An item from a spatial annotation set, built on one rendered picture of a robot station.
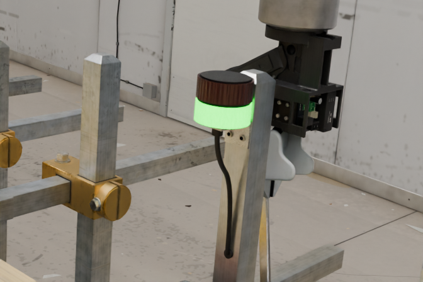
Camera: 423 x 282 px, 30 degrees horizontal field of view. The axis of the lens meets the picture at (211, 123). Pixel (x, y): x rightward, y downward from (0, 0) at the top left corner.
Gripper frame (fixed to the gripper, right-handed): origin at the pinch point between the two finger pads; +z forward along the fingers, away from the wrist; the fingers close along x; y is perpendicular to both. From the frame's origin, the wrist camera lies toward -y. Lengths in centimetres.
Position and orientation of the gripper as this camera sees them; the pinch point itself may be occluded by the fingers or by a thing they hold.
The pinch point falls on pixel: (265, 185)
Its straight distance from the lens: 97.9
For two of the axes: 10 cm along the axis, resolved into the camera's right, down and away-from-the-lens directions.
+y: 7.4, 2.4, -6.3
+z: -0.8, 9.6, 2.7
